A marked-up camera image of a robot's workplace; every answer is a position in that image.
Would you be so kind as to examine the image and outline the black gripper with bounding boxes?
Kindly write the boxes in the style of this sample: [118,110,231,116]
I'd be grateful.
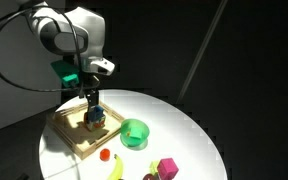
[82,73,101,125]

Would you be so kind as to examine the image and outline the small green block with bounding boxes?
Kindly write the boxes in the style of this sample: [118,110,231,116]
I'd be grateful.
[131,129,144,141]

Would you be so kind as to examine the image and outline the yellow-green block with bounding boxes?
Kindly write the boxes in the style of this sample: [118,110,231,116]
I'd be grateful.
[149,160,162,177]

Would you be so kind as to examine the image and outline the colourful printed soft cube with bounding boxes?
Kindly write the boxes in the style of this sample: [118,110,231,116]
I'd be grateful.
[83,112,106,132]

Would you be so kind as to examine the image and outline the light wooden tray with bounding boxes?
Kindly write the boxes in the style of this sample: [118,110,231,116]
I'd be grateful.
[46,101,126,160]

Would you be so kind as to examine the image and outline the green plastic bowl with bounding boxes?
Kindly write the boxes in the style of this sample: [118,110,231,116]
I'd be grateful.
[120,118,151,149]

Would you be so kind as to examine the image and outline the small red round toy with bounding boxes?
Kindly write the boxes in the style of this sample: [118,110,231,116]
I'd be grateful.
[99,148,112,162]

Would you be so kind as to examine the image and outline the yellow banana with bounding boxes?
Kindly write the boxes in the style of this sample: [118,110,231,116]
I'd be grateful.
[106,153,125,180]

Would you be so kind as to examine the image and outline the dark red round toy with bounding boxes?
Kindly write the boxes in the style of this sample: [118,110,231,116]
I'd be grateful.
[142,172,159,180]

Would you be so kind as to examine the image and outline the magenta cube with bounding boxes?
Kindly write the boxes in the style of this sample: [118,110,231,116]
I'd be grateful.
[157,157,180,180]

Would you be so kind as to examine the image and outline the grey diagonal pole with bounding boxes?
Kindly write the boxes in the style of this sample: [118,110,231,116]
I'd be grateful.
[176,0,230,104]

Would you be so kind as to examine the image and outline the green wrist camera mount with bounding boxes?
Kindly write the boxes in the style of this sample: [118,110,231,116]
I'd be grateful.
[50,59,81,90]

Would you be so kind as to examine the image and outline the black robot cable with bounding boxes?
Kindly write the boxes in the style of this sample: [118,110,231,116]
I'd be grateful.
[0,5,87,100]

